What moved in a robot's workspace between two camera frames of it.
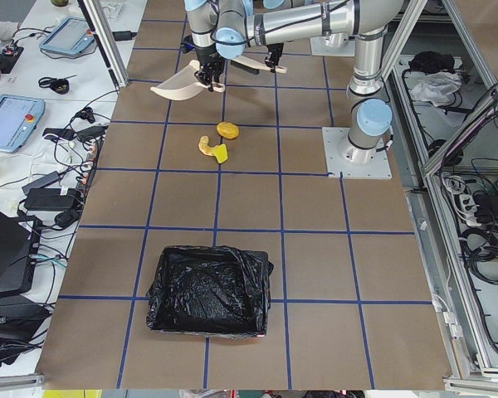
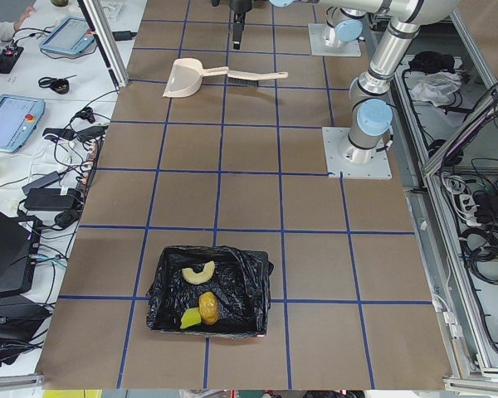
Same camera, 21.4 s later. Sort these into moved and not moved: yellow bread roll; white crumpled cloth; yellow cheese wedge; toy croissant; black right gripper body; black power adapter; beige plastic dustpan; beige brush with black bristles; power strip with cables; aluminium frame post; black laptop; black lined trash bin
Moved: toy croissant; yellow cheese wedge; yellow bread roll; beige brush with black bristles; beige plastic dustpan; black right gripper body
Not moved: white crumpled cloth; aluminium frame post; black lined trash bin; black laptop; power strip with cables; black power adapter
